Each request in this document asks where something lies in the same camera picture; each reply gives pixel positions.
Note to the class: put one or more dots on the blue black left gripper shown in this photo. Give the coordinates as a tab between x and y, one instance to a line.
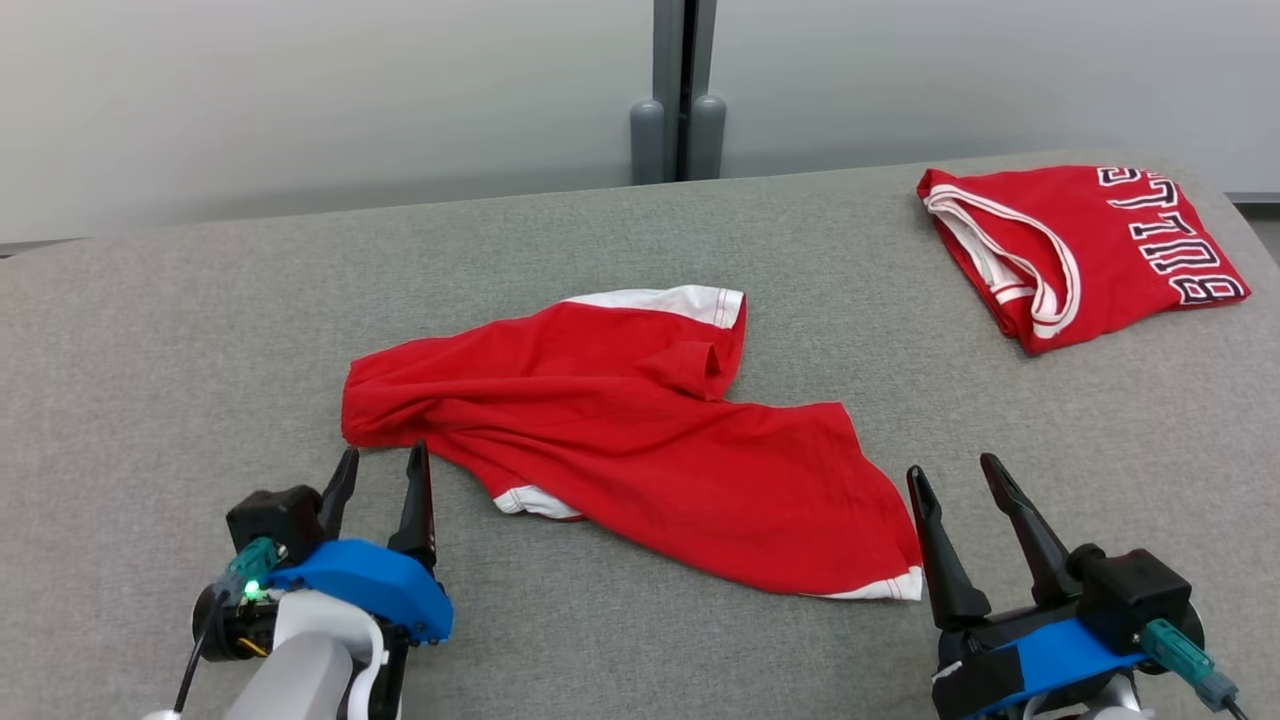
370	580

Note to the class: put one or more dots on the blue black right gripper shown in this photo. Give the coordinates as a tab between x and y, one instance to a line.
1050	655

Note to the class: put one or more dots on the plain red shirt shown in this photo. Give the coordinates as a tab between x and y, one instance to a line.
620	430

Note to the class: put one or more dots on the red white lettered jersey shirt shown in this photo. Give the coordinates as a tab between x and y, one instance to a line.
1100	250

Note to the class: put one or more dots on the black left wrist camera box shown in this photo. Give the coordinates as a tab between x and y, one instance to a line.
275	520

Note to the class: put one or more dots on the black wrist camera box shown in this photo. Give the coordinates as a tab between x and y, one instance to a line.
275	520
1130	590

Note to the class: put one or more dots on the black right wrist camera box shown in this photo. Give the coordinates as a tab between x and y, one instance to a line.
1130	590

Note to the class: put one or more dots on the grey partition post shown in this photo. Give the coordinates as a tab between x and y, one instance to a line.
665	60

